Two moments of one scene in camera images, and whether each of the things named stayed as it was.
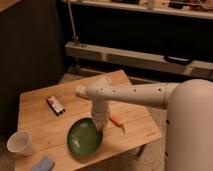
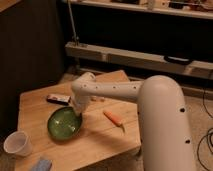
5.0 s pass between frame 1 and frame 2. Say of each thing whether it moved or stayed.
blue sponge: stayed
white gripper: moved
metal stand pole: stayed
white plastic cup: stayed
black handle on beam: stayed
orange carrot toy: stayed
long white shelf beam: stayed
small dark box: moved
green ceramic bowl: moved
